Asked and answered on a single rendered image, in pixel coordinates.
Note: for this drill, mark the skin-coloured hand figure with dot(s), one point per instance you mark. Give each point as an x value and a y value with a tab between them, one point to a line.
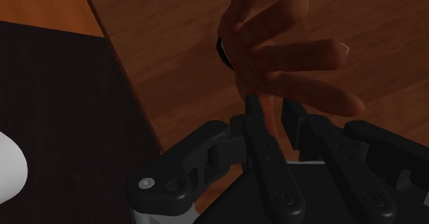
254	49

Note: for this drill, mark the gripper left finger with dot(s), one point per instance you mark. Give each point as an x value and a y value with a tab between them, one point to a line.
268	163

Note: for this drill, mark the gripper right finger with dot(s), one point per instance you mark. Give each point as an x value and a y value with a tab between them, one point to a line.
338	156

